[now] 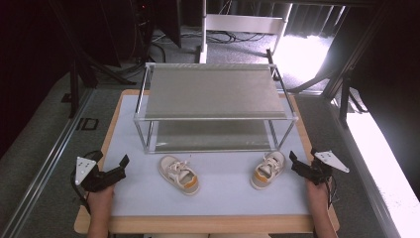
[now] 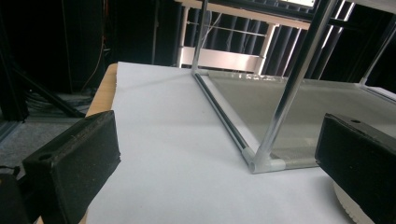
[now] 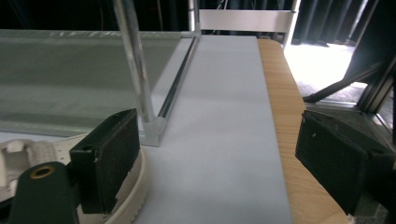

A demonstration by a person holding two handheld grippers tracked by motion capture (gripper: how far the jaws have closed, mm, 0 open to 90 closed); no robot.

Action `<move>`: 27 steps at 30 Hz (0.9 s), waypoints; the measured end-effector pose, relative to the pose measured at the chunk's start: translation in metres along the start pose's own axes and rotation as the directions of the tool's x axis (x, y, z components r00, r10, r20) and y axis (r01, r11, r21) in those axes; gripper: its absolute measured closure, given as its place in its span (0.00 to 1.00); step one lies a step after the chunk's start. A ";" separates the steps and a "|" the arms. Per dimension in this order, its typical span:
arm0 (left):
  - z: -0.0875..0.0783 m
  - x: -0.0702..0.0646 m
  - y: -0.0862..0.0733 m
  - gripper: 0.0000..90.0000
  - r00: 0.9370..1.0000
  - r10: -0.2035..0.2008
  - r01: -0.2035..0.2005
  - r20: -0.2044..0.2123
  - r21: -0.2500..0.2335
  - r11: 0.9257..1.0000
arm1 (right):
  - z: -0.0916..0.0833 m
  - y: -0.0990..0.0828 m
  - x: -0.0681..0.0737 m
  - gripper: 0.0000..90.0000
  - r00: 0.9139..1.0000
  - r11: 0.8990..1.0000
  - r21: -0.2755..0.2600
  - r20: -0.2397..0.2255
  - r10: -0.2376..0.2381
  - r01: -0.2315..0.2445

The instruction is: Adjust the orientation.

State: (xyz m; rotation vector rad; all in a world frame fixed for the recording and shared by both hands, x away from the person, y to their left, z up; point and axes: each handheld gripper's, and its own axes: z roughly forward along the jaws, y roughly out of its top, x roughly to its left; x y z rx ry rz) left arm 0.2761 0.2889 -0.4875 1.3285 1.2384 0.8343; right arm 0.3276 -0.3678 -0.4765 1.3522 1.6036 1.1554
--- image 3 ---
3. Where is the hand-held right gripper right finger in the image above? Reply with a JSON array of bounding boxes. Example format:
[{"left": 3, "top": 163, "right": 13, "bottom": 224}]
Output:
[{"left": 294, "top": 109, "right": 396, "bottom": 217}]

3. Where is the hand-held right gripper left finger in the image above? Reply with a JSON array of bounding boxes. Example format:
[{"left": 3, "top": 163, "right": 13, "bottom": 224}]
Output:
[{"left": 69, "top": 108, "right": 142, "bottom": 215}]

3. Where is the black stand leg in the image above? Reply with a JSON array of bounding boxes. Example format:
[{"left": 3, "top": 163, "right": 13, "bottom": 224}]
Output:
[{"left": 303, "top": 61, "right": 389, "bottom": 105}]

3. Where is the clear acrylic box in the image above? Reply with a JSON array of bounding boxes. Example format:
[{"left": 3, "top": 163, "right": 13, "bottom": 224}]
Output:
[{"left": 0, "top": 0, "right": 203, "bottom": 147}]

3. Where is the white table mat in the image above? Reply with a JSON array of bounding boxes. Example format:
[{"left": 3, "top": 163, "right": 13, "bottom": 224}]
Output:
[{"left": 0, "top": 35, "right": 294, "bottom": 224}]

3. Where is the dark curtain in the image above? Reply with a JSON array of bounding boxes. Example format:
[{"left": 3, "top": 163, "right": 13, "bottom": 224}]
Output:
[{"left": 199, "top": 0, "right": 396, "bottom": 48}]

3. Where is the dark metal profile frame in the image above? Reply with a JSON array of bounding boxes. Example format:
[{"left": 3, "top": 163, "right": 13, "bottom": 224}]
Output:
[{"left": 356, "top": 54, "right": 396, "bottom": 115}]

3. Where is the aluminium frame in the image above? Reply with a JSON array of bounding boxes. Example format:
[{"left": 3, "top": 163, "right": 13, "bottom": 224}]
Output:
[{"left": 188, "top": 0, "right": 303, "bottom": 50}]

